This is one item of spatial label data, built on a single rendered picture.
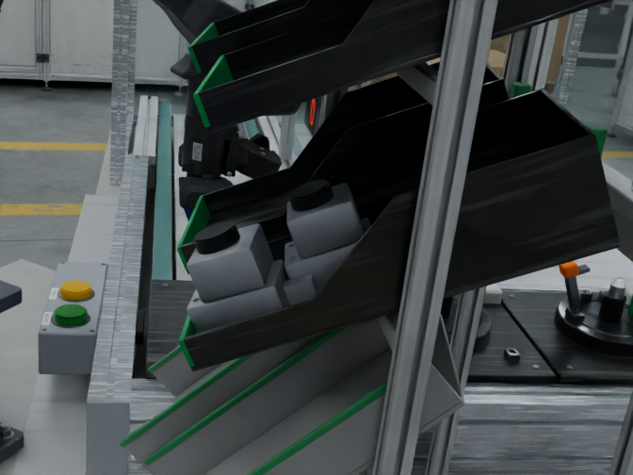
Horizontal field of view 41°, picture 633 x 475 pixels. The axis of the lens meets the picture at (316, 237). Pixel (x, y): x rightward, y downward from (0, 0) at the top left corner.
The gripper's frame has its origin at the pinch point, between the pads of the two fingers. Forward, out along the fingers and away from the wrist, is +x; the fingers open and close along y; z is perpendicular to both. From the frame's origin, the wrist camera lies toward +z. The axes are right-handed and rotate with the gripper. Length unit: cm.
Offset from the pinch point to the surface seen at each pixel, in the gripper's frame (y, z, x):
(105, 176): 87, -16, 25
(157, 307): 3.6, -4.4, 14.3
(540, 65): 105, 86, -7
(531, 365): -9.1, 41.7, 13.5
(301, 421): -39.2, 6.9, 2.5
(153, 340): -5.0, -4.8, 14.4
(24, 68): 518, -98, 93
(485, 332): -4.5, 36.8, 11.6
